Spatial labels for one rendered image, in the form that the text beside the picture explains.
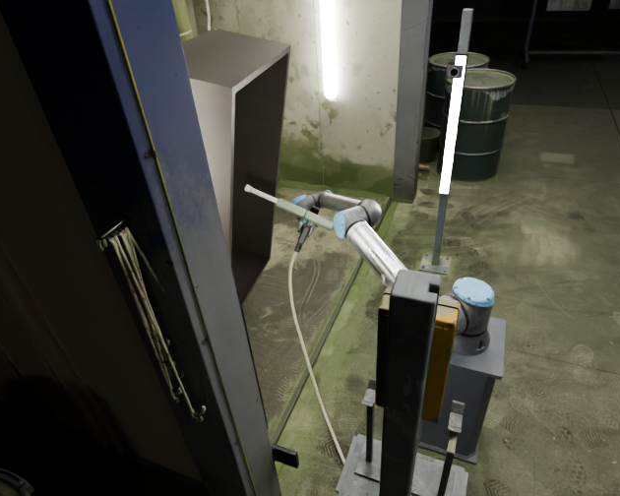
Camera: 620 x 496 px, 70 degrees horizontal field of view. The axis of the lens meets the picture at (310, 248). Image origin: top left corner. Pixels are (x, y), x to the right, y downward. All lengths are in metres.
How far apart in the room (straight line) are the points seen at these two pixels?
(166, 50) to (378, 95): 2.93
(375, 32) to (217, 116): 2.18
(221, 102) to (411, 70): 2.23
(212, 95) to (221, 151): 0.19
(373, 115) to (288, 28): 0.93
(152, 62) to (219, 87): 0.73
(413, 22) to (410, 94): 0.50
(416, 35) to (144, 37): 2.85
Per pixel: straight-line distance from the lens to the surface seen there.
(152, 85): 0.81
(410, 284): 0.60
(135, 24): 0.80
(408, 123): 3.69
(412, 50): 3.53
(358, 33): 3.60
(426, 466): 1.41
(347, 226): 1.94
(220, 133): 1.59
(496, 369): 1.86
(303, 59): 3.79
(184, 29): 3.40
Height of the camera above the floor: 2.04
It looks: 36 degrees down
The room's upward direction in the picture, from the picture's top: 5 degrees counter-clockwise
